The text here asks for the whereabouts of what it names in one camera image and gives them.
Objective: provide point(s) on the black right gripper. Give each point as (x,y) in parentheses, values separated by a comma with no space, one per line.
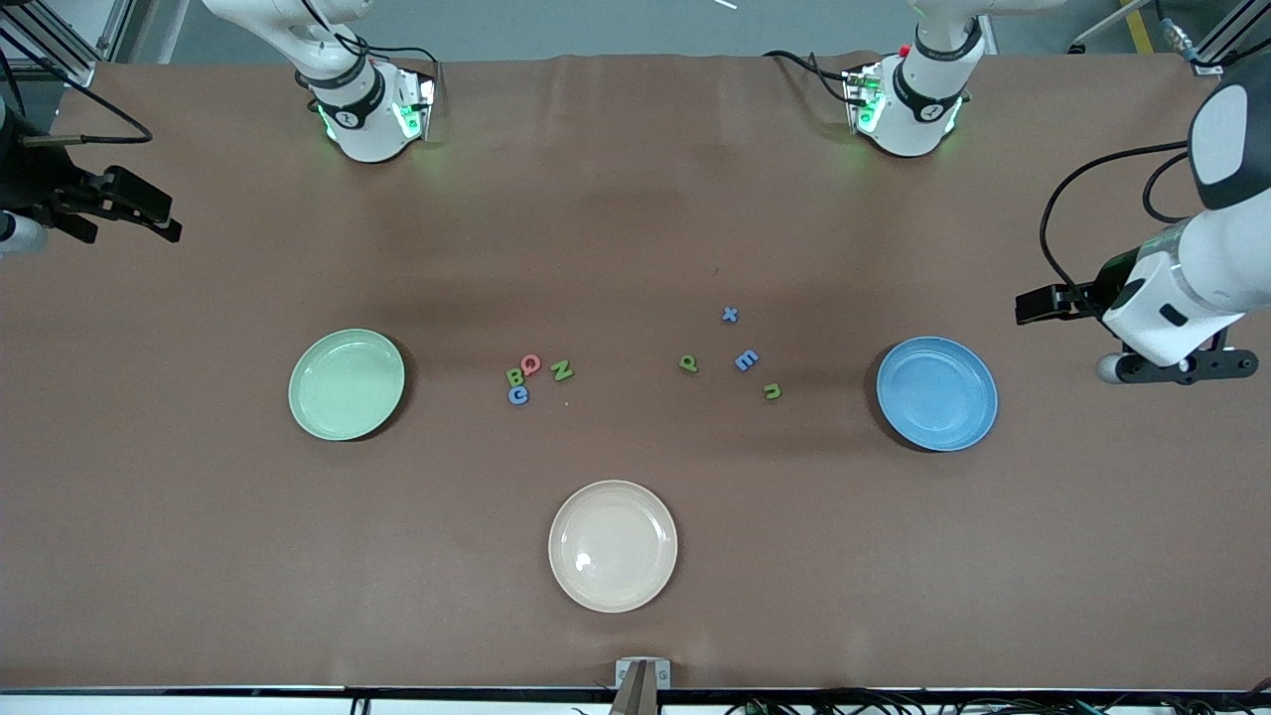
(38,179)

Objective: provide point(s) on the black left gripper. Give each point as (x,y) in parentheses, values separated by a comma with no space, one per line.
(1095,292)

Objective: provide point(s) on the blue letter m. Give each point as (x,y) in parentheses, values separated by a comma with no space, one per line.
(746,360)

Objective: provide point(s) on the red letter Q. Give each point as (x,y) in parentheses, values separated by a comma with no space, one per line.
(522,365)

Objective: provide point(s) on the blue letter C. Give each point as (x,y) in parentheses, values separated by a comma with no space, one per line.
(510,395)

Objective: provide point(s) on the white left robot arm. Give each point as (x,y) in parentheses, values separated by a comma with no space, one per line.
(918,99)

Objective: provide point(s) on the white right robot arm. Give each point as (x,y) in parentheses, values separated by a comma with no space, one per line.
(357,119)

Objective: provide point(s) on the blue plate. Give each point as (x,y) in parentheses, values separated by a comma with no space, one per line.
(936,394)

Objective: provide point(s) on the green plate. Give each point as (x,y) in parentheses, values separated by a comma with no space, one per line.
(347,385)

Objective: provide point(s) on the brown table mat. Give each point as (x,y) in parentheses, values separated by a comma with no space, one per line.
(635,199)

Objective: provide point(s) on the beige plate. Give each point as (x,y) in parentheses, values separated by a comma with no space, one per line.
(613,546)

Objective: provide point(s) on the aluminium frame profile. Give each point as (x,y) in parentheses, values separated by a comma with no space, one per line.
(77,71)
(117,25)
(1226,35)

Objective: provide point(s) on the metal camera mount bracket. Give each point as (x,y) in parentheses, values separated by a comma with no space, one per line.
(642,685)

